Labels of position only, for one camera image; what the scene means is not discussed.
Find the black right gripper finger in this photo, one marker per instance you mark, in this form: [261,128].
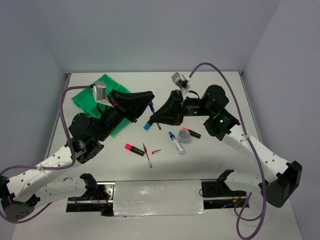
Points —
[167,118]
[172,105]

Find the silver tape sheet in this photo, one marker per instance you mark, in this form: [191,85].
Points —
[157,198]

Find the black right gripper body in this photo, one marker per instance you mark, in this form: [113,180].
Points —
[194,106]

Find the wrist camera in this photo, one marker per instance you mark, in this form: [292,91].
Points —
[99,92]
[182,82]

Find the pink highlighter marker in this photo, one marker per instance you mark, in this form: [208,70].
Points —
[134,149]

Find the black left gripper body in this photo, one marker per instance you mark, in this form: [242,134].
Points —
[117,115]

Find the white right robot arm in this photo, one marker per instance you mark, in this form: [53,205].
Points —
[281,177]

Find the orange highlighter marker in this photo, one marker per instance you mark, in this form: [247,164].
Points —
[192,133]

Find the clear spray bottle blue cap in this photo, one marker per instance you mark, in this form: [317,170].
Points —
[176,143]

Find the red gel pen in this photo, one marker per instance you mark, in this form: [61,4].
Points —
[148,158]

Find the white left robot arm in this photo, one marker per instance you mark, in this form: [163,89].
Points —
[36,187]

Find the blue highlighter marker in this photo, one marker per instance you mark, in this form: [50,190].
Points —
[148,125]

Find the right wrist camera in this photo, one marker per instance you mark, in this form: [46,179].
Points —
[182,82]

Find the green compartment tray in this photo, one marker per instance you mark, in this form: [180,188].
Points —
[94,103]

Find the black mounting rail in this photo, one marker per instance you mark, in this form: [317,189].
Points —
[214,195]

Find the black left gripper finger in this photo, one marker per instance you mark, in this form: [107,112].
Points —
[132,109]
[138,98]

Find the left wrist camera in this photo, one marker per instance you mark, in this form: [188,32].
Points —
[99,92]

